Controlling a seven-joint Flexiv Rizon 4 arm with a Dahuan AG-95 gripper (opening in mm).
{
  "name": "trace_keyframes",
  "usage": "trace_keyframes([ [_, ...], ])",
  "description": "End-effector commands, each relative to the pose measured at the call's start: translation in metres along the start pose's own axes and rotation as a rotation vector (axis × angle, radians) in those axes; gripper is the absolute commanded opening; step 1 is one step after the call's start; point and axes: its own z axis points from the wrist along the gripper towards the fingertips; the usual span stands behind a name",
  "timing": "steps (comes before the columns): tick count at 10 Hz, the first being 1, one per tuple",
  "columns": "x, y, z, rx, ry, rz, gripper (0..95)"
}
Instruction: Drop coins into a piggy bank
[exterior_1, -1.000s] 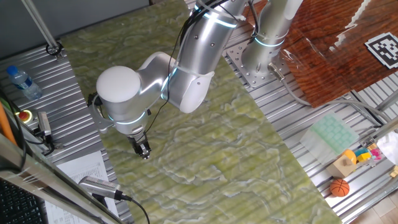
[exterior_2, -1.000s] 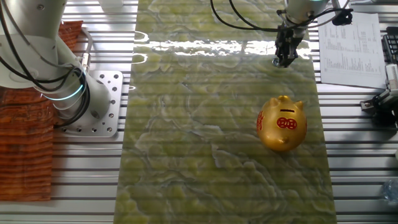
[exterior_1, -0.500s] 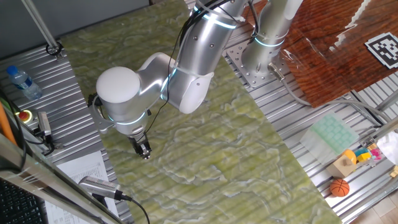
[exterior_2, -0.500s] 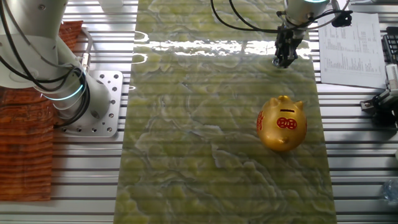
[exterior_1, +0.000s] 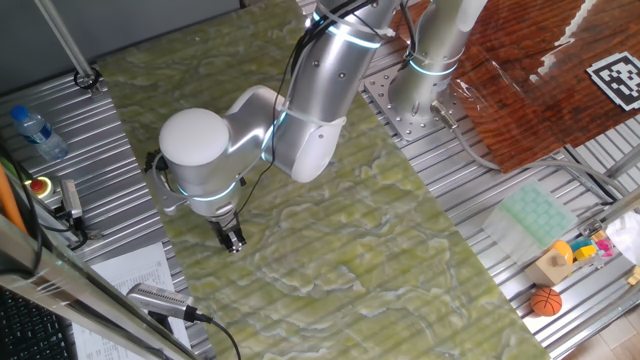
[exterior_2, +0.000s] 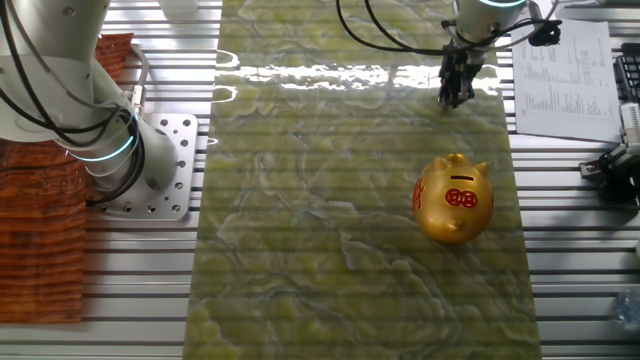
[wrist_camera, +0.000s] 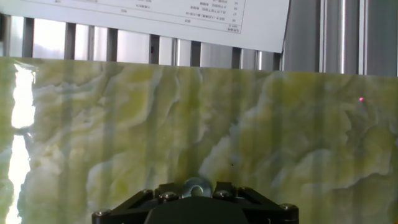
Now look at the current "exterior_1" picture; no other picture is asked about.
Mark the small tan toy block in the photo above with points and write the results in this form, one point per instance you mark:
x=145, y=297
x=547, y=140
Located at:
x=598, y=235

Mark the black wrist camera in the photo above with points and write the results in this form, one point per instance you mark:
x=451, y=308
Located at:
x=151, y=161

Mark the silver camera bracket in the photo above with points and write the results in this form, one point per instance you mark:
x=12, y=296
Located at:
x=167, y=200

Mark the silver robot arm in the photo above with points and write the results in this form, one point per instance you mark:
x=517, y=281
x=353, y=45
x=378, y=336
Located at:
x=325, y=85

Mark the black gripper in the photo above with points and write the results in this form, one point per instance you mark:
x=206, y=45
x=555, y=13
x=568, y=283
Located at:
x=225, y=224

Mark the black white marker tag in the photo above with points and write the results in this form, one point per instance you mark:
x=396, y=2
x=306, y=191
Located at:
x=617, y=75

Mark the orange toy ball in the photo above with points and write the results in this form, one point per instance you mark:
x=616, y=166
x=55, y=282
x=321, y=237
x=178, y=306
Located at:
x=565, y=250

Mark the clear plastic water bottle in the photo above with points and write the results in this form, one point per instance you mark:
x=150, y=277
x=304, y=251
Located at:
x=42, y=137

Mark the white cloth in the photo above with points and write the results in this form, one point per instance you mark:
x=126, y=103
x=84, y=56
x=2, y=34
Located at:
x=627, y=235

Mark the teal toy block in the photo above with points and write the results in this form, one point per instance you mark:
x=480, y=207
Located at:
x=581, y=244

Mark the yellow toy block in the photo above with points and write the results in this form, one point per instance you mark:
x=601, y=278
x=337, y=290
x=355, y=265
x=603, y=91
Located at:
x=635, y=276
x=585, y=253

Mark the thin metal pole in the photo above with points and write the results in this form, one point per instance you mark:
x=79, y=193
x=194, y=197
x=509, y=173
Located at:
x=65, y=45

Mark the silver depth camera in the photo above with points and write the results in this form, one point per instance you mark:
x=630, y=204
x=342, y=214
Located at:
x=71, y=197
x=160, y=297

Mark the printed paper sheet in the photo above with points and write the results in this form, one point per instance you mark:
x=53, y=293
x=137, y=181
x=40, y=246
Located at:
x=135, y=272

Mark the red emergency stop button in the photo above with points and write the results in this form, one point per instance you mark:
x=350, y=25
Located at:
x=37, y=186

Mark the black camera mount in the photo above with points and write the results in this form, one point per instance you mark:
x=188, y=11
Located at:
x=77, y=227

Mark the pink toy block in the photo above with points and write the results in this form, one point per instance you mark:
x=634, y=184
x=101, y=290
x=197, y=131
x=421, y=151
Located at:
x=605, y=247

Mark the brown wood-grain board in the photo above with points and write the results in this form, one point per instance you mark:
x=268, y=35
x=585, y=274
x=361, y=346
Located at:
x=525, y=115

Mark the translucent plastic tray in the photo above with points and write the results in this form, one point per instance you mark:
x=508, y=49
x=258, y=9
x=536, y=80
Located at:
x=530, y=220

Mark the green marble pattern mat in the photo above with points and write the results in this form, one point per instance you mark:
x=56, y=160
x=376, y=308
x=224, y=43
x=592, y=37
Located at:
x=350, y=250

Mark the aluminium frame bar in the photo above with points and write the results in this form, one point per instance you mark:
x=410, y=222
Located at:
x=625, y=162
x=50, y=280

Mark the small toy basketball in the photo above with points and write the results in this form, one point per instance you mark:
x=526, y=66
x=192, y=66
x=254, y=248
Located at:
x=546, y=301

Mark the black keyboard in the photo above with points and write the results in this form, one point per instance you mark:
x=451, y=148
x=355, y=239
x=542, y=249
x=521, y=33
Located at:
x=25, y=335

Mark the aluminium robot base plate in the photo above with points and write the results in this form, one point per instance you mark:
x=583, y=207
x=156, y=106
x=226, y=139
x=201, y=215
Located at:
x=382, y=100

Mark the orange tube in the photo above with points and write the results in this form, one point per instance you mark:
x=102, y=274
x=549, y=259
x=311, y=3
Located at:
x=9, y=200

